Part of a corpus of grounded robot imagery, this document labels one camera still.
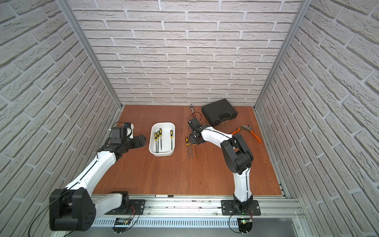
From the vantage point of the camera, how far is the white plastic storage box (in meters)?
0.94

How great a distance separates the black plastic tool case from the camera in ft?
3.56

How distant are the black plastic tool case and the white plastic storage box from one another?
275mm
